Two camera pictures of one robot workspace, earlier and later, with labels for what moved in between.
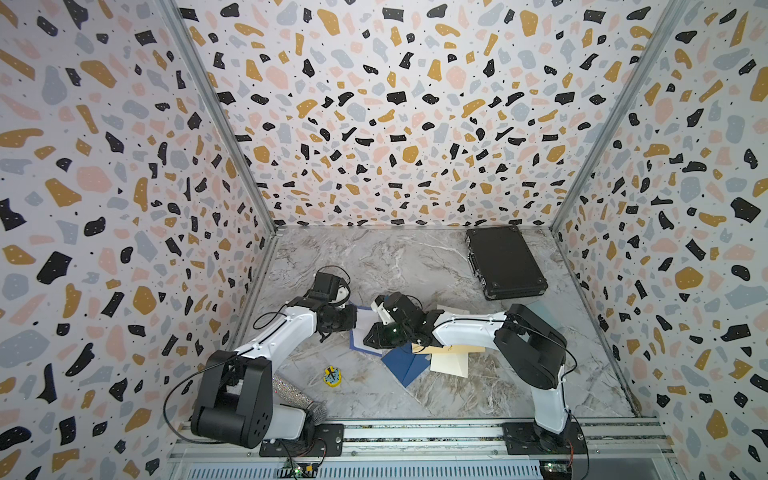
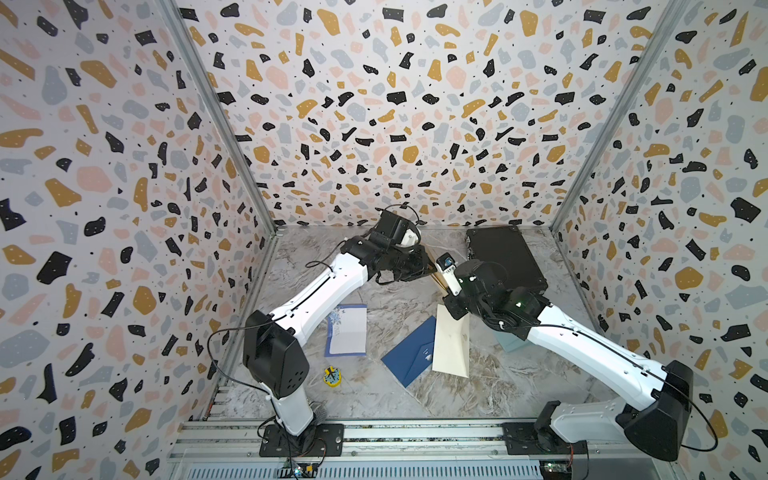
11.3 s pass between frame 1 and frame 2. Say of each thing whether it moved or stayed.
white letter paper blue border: moved
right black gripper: moved
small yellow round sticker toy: stayed
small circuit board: stayed
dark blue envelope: stayed
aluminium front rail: stayed
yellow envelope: moved
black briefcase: stayed
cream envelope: stayed
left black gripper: moved
